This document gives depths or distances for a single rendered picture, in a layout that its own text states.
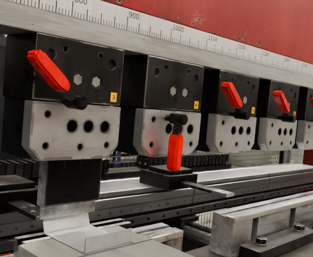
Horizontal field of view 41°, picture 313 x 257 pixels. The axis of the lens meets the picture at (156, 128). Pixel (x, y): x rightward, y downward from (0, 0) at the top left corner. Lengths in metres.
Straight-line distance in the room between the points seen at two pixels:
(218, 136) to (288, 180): 0.97
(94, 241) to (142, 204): 0.54
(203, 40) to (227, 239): 0.45
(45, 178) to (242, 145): 0.46
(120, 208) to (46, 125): 0.54
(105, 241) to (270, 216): 0.61
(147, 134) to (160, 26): 0.18
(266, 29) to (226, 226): 0.45
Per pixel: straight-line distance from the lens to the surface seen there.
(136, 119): 0.70
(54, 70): 0.53
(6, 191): 0.83
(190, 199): 1.27
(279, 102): 0.99
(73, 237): 0.65
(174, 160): 0.70
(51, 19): 0.58
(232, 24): 0.88
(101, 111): 0.62
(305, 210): 1.31
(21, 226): 0.92
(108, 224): 0.74
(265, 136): 1.01
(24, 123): 0.58
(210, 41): 0.82
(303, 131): 1.19
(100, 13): 0.63
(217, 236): 1.01
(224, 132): 0.86
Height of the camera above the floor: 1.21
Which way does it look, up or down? 4 degrees down
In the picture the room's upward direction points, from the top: 5 degrees clockwise
